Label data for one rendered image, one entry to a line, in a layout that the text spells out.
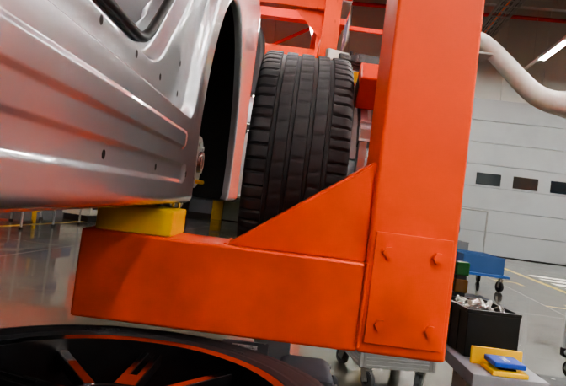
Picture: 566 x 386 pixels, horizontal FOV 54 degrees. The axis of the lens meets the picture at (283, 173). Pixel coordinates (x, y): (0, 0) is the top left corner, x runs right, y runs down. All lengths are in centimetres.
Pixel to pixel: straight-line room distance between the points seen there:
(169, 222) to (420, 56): 55
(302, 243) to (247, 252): 10
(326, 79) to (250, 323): 62
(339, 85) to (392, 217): 43
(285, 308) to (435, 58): 53
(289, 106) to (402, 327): 55
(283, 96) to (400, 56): 34
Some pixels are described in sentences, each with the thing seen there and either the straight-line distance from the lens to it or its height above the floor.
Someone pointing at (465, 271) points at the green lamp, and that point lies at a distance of 173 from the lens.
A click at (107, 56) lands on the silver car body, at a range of 61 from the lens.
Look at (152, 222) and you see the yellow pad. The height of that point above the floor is 70.
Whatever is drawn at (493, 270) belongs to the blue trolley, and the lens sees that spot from 711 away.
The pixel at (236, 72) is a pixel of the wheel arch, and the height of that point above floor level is 118.
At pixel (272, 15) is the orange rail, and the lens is 793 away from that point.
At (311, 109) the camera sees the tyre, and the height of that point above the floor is 99.
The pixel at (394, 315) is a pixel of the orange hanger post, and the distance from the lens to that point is 105.
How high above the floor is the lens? 78
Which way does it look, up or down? 3 degrees up
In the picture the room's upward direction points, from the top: 7 degrees clockwise
